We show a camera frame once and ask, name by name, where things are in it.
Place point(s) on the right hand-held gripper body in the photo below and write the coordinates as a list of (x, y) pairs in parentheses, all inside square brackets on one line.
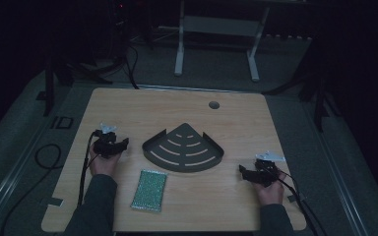
[(266, 172)]

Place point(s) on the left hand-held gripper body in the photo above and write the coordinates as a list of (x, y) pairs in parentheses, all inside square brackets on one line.
[(105, 144)]

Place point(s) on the person's left hand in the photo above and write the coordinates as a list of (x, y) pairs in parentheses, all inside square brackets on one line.
[(103, 165)]

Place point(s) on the person's right hand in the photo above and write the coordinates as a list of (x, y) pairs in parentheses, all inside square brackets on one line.
[(270, 193)]

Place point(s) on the grey tape patch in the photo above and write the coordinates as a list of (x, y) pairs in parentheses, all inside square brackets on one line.
[(292, 198), (54, 202)]

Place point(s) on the black floor socket plate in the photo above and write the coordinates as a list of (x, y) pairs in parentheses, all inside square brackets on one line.
[(62, 123)]

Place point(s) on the green glitter sponge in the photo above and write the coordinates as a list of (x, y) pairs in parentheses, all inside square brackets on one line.
[(149, 190)]

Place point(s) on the black metal corner shelf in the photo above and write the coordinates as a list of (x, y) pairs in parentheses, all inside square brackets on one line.
[(183, 150)]

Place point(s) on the black metal stand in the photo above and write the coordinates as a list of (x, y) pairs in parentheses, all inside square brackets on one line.
[(320, 105), (48, 88)]

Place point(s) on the white metal table frame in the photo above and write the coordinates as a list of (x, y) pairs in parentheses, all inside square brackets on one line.
[(180, 49)]

